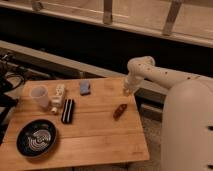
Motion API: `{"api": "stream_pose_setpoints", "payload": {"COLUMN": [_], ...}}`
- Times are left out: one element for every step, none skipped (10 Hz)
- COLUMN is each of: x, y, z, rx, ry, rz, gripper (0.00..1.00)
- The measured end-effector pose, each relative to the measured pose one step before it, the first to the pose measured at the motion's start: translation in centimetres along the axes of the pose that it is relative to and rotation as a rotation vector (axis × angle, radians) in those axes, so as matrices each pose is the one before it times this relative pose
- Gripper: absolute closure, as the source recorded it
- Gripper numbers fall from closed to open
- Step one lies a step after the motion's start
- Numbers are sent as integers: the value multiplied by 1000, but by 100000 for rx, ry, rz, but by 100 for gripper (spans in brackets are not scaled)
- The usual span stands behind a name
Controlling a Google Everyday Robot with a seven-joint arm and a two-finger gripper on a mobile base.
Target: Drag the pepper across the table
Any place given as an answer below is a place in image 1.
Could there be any blue sponge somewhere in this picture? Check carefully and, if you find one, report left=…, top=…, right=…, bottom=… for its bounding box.
left=79, top=80, right=90, bottom=95

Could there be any white railing frame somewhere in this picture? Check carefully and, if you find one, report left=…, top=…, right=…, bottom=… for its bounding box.
left=0, top=0, right=213, bottom=48

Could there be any black striped rectangular case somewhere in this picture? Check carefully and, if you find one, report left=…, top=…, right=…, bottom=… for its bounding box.
left=61, top=99, right=75, bottom=124

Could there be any black cables bundle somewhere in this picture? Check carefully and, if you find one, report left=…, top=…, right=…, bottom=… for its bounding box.
left=0, top=52, right=29, bottom=144

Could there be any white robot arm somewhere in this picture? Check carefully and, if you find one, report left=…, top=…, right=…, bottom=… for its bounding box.
left=123, top=56, right=213, bottom=171

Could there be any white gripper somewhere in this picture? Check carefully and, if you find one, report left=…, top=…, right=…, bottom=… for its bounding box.
left=123, top=76, right=136, bottom=96

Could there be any black patterned plate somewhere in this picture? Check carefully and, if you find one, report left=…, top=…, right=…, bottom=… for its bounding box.
left=16, top=119, right=57, bottom=158

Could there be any translucent plastic cup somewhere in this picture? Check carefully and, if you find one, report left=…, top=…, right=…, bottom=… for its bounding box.
left=29, top=86, right=49, bottom=110

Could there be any white plastic bottle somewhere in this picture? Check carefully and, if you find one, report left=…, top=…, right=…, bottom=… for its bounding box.
left=51, top=84, right=66, bottom=114

